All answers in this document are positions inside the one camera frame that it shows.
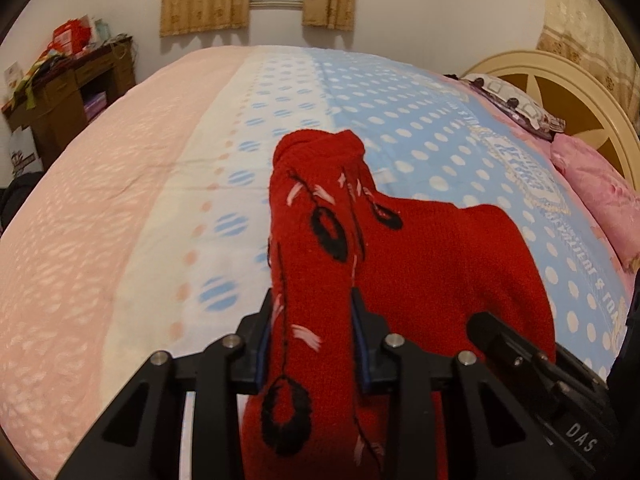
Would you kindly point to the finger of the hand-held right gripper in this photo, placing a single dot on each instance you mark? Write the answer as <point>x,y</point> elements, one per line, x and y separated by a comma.
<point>515,345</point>

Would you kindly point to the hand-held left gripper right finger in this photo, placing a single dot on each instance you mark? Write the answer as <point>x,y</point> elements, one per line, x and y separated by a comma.
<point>361,355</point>

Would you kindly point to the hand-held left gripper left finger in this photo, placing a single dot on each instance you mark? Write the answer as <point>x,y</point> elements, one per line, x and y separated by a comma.
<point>262,355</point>

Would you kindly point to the red knitted sweater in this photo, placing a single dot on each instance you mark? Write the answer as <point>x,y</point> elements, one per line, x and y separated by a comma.
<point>415,260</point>

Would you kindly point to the dark cloth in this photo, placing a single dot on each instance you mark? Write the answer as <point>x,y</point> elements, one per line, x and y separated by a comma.
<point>627,335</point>

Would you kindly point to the pink pillow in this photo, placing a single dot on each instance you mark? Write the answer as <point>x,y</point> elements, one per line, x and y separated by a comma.
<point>595,185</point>

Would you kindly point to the pink blue polka dot blanket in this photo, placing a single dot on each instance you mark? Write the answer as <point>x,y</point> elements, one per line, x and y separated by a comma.
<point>125,235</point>

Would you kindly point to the white purple patterned pillow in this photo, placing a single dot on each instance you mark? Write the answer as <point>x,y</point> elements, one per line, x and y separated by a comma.
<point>515,100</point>

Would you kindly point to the cream wooden bed headboard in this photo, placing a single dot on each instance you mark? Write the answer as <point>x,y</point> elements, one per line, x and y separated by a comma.
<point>585,105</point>

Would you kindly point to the black bag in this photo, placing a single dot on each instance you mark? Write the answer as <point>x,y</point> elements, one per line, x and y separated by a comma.
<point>17,197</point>

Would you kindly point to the purple box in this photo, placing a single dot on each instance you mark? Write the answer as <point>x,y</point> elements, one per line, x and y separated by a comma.
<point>95,105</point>

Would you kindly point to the white printed shopping bag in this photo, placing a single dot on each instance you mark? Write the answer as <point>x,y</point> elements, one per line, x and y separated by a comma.
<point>24,152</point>

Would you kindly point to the beige curtain beside headboard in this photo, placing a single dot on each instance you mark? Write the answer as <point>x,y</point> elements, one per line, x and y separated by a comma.
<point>595,40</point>

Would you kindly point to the brown wooden desk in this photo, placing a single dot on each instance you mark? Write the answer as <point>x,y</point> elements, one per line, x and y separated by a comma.
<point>60,105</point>

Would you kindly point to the green cloth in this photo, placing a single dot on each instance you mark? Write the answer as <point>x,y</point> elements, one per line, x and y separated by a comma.
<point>32,77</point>

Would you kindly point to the white teal bag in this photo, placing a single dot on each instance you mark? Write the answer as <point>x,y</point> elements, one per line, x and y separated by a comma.
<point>101,29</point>

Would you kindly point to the red gift bag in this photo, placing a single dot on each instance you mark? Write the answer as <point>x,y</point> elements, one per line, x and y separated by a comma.
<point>72,37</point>

